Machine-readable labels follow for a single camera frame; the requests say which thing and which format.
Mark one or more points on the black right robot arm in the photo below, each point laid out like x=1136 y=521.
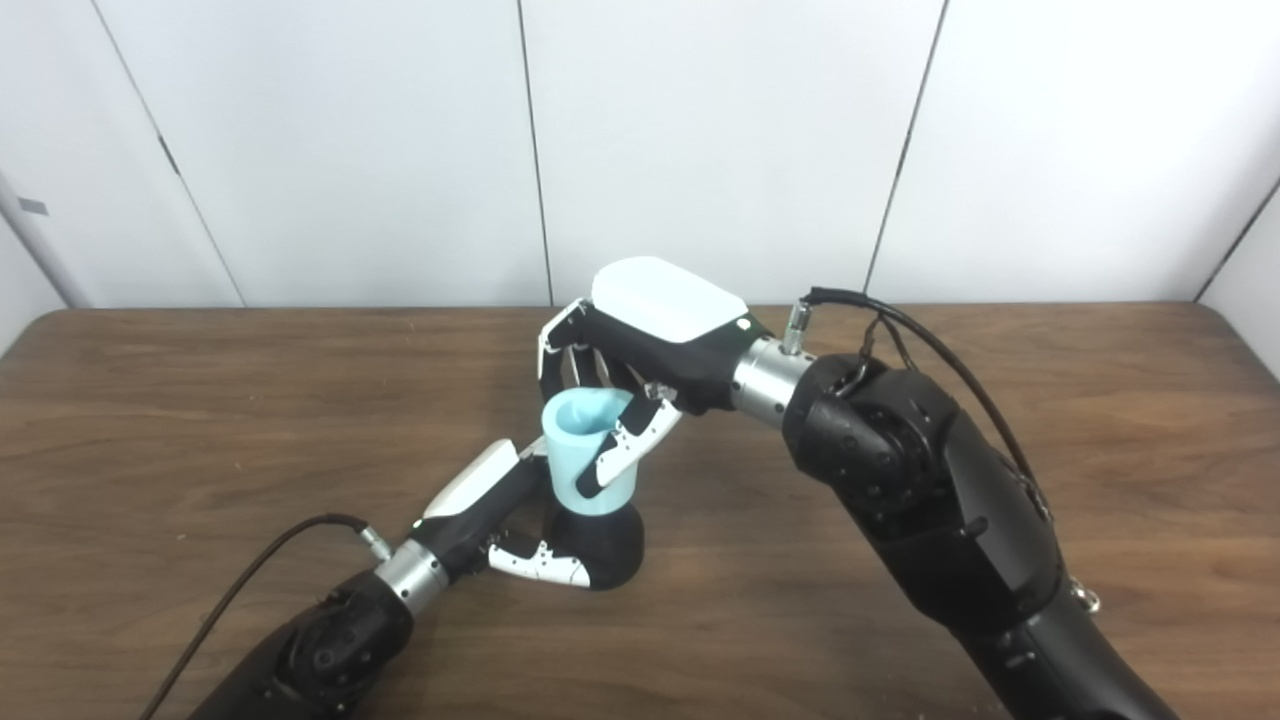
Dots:
x=940 y=510

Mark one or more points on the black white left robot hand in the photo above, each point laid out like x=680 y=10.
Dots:
x=480 y=500

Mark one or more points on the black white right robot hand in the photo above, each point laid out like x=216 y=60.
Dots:
x=680 y=340

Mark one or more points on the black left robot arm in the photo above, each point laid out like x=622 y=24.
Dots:
x=320 y=650

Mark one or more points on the light blue cylinder cup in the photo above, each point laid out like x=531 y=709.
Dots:
x=570 y=455

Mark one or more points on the black flared nozzle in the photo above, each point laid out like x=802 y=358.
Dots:
x=605 y=550

